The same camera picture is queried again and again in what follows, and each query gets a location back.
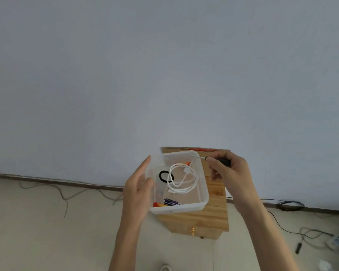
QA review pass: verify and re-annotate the person's right hand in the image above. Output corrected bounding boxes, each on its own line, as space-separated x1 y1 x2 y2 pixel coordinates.
206 151 253 208

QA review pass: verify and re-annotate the person's left hand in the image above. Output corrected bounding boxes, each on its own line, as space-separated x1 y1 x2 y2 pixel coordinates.
124 155 156 221

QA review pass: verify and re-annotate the small black-handled screwdriver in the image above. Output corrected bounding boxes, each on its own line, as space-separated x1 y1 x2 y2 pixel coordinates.
190 154 231 167

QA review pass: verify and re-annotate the clear plastic container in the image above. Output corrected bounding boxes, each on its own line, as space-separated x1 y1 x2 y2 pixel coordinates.
145 151 210 215

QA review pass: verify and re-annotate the person's left forearm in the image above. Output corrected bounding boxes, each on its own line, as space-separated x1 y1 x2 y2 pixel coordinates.
108 214 148 271

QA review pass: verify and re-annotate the person's right forearm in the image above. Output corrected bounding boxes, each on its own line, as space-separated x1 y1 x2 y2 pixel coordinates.
233 195 300 271

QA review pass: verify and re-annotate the wooden bedside cabinet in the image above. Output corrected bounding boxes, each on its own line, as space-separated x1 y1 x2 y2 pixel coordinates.
158 147 231 240

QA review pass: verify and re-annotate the white charging cable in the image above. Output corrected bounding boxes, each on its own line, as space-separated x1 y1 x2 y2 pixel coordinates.
167 163 200 194

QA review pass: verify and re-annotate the thin grey floor cable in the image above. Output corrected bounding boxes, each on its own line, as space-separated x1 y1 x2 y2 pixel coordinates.
18 182 124 218

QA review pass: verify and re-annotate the blue and black cable bundle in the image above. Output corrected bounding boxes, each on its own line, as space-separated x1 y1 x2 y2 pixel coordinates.
260 199 305 211

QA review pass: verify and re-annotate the black floor cable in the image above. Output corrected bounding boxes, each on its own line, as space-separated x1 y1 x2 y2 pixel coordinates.
267 210 335 241

